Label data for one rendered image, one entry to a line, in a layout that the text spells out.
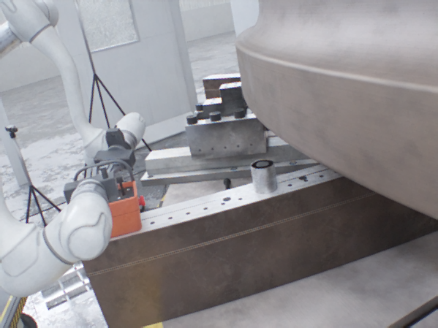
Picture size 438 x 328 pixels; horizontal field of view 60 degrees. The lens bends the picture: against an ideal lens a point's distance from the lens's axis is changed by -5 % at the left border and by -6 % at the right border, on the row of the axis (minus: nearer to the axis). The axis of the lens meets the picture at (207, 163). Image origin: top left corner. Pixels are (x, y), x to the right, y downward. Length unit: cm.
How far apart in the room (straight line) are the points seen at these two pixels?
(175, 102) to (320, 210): 336
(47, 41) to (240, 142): 124
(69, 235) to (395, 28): 81
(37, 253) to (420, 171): 78
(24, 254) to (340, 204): 103
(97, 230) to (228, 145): 157
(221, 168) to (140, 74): 219
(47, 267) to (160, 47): 378
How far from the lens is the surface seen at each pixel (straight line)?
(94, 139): 154
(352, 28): 109
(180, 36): 466
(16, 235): 89
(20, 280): 91
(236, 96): 231
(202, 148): 231
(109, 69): 425
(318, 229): 146
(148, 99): 443
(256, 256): 142
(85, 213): 81
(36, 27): 147
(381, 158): 91
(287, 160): 238
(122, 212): 124
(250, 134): 224
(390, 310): 144
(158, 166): 252
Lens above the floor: 131
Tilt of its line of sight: 22 degrees down
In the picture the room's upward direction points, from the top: 11 degrees counter-clockwise
